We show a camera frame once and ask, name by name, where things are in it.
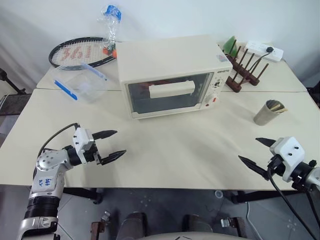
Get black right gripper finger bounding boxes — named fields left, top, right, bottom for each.
left=255, top=137, right=276, bottom=149
left=237, top=155, right=271, bottom=182

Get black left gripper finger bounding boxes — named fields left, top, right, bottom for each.
left=99, top=149, right=128, bottom=167
left=92, top=129, right=119, bottom=141

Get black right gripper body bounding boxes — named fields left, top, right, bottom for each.
left=266, top=154, right=286, bottom=177

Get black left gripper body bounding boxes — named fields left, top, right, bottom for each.
left=83, top=138, right=104, bottom=167

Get large white oven knob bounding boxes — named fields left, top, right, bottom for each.
left=205, top=92, right=219, bottom=104

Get cream toaster oven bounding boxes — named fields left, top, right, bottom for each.
left=116, top=34, right=234, bottom=121

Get steel cup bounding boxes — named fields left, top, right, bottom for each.
left=253, top=99, right=282, bottom=126

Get wooden sticks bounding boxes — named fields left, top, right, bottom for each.
left=270, top=104, right=289, bottom=114

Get clear container with blue clips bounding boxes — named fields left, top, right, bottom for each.
left=53, top=62, right=111, bottom=105

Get brown base with caster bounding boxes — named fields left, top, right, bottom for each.
left=90, top=210, right=111, bottom=240
left=220, top=216, right=254, bottom=237

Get brown wooden peg rack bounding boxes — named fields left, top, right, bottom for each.
left=225, top=44, right=271, bottom=94

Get dark rounded shape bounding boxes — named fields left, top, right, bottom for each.
left=116, top=212, right=149, bottom=240

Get small orange object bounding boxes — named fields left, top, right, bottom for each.
left=102, top=45, right=118, bottom=58

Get black tennis racket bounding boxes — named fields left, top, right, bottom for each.
left=48, top=36, right=119, bottom=71

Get dark brown tray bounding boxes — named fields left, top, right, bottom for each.
left=0, top=94, right=33, bottom=117

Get white power strip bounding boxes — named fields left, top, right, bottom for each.
left=243, top=40, right=285, bottom=63

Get green plate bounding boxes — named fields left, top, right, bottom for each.
left=222, top=35, right=240, bottom=57

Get clear plastic bag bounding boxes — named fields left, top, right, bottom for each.
left=96, top=4, right=124, bottom=51

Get black metal stand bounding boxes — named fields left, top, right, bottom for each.
left=0, top=68, right=27, bottom=96

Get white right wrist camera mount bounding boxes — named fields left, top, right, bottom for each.
left=269, top=136, right=306, bottom=183

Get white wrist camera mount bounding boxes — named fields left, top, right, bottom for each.
left=269, top=136, right=306, bottom=183
left=72, top=127, right=94, bottom=165

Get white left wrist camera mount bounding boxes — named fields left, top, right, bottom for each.
left=72, top=127, right=94, bottom=165

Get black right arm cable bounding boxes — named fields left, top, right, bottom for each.
left=266, top=155, right=320, bottom=240

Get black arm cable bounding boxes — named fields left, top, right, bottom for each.
left=266, top=155, right=320, bottom=240
left=37, top=122, right=82, bottom=158

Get black table leg frame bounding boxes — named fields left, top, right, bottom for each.
left=230, top=190, right=297, bottom=205
left=61, top=186, right=104, bottom=205

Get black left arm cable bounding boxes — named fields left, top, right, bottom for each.
left=37, top=122, right=82, bottom=158

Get glass oven door with handle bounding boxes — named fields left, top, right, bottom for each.
left=124, top=72, right=216, bottom=114

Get black power cord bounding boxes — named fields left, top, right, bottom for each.
left=246, top=51, right=270, bottom=77

